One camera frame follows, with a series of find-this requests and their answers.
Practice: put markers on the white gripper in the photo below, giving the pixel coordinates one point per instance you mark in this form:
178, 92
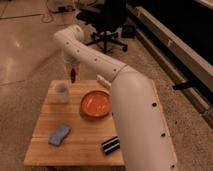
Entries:
70, 62

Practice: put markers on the red pepper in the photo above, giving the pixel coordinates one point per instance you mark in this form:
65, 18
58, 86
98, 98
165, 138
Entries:
73, 75

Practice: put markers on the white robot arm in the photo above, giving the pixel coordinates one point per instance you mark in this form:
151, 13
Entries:
145, 141

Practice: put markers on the white ceramic cup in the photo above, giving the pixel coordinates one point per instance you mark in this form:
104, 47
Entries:
61, 90

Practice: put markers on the orange bowl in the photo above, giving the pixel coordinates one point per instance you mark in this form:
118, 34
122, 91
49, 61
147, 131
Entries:
95, 104

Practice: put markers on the black office chair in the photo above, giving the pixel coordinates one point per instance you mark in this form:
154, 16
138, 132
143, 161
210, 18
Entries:
106, 18

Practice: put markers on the wooden table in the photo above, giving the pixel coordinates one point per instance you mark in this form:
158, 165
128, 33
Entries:
82, 146

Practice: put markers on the blue sponge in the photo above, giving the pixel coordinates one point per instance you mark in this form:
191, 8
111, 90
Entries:
57, 137

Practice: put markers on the black white striped box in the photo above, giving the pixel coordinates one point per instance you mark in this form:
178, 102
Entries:
110, 145

